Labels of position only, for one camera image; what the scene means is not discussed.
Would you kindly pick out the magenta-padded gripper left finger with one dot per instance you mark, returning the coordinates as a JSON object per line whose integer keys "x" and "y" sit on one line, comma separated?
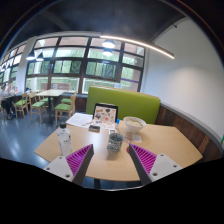
{"x": 60, "y": 166}

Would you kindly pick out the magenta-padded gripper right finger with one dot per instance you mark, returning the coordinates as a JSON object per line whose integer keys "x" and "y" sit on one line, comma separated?
{"x": 163, "y": 166}

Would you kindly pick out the clear plastic water bottle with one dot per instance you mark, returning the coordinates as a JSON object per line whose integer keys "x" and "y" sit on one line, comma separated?
{"x": 64, "y": 140}

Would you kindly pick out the white ceramic bowl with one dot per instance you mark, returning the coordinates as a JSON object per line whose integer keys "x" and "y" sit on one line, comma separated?
{"x": 134, "y": 124}

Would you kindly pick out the white paper sheets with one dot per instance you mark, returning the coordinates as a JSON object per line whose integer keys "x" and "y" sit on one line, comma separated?
{"x": 79, "y": 119}

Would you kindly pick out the small dark box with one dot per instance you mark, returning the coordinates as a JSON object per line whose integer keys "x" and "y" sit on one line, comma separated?
{"x": 94, "y": 128}

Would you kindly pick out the green speckled ceramic cup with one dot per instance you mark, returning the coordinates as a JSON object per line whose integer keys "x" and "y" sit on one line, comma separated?
{"x": 115, "y": 142}

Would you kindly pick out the wooden chairs with green seats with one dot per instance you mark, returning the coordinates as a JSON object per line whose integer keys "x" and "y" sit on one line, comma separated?
{"x": 62, "y": 107}

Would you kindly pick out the small white device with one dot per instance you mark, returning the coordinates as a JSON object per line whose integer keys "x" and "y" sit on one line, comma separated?
{"x": 112, "y": 131}

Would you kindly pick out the white sticker sheet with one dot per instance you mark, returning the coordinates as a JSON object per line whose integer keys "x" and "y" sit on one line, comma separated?
{"x": 107, "y": 126}

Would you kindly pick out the small blue-capped bottle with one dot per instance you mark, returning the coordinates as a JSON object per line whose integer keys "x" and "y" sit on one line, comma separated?
{"x": 117, "y": 123}

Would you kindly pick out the green upholstered bench backrest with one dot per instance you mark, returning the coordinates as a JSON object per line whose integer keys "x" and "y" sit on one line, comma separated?
{"x": 133, "y": 103}

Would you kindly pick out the black tablet with stickers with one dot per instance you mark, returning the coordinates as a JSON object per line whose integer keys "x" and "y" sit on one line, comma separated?
{"x": 105, "y": 113}

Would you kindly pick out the light wooden dining table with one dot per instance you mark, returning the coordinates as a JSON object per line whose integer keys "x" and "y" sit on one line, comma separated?
{"x": 51, "y": 93}

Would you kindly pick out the person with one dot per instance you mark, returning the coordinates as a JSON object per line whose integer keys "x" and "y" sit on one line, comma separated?
{"x": 6, "y": 98}

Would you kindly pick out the long linear ceiling light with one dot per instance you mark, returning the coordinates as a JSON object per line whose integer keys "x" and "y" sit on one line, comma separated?
{"x": 140, "y": 43}

